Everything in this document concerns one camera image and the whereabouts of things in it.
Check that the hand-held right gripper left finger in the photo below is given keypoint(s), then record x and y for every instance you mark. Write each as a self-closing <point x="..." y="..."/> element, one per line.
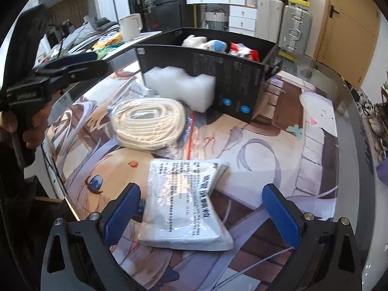
<point x="121" y="215"/>

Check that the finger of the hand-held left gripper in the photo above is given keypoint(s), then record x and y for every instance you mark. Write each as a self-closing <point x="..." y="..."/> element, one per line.
<point x="88" y="68"/>
<point x="81" y="57"/>

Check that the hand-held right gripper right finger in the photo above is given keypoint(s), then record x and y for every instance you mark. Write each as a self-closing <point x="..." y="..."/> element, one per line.
<point x="280" y="218"/>

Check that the white printed plastic packet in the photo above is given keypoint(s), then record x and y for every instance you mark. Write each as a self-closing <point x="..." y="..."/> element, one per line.
<point x="182" y="206"/>

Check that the white foam padding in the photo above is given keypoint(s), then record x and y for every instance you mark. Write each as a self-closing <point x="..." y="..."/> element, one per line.
<point x="178" y="85"/>

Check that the white plush toy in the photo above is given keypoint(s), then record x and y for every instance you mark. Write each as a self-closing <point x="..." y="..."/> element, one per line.
<point x="194" y="41"/>

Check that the black cardboard box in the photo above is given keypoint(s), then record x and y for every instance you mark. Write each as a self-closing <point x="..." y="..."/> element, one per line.
<point x="236" y="78"/>

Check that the red snack packet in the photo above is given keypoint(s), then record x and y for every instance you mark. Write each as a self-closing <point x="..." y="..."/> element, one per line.
<point x="242" y="50"/>

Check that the person's left hand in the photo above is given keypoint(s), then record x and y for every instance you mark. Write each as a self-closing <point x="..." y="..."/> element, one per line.
<point x="33" y="130"/>

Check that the green and yellow plastic bags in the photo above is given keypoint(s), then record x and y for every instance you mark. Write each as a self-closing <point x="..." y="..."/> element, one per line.
<point x="107" y="44"/>

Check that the bed with piled clothes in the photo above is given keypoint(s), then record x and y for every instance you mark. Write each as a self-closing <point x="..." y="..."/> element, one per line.
<point x="91" y="28"/>

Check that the white electric kettle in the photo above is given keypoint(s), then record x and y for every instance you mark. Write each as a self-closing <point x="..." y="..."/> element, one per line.
<point x="131" y="25"/>

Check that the marble top side cabinet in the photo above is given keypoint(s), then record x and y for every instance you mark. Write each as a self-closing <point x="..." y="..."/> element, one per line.
<point x="139" y="38"/>

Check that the printed desk mat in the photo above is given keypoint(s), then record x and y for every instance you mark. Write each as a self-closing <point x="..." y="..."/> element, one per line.
<point x="272" y="157"/>

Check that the black glass wardrobe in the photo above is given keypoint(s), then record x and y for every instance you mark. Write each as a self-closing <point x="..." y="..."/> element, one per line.
<point x="139" y="0"/>

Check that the dark grey refrigerator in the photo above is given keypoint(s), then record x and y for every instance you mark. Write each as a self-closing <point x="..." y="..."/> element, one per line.
<point x="169" y="3"/>

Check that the purple bag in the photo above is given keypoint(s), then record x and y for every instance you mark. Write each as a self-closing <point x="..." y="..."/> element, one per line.
<point x="382" y="171"/>

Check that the wicker laundry basket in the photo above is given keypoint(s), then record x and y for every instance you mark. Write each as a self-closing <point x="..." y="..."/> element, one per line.
<point x="215" y="19"/>

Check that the group of shoes on floor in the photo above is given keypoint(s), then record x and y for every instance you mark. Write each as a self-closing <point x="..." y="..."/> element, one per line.
<point x="362" y="103"/>

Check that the wooden shoe rack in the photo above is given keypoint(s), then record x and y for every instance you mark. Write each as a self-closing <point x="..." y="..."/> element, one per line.
<point x="381" y="115"/>

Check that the white vanity desk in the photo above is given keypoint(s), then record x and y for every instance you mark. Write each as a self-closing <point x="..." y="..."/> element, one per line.
<point x="224" y="1"/>

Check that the silver suitcase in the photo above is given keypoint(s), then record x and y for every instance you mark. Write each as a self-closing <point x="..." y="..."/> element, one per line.
<point x="295" y="30"/>

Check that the white suitcase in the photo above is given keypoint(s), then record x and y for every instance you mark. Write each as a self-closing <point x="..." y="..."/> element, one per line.
<point x="269" y="18"/>

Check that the tan wooden door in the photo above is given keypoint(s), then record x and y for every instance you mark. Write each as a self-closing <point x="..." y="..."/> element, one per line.
<point x="348" y="30"/>

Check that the yellow and black shoe box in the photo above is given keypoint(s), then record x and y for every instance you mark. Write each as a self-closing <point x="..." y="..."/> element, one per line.
<point x="298" y="1"/>

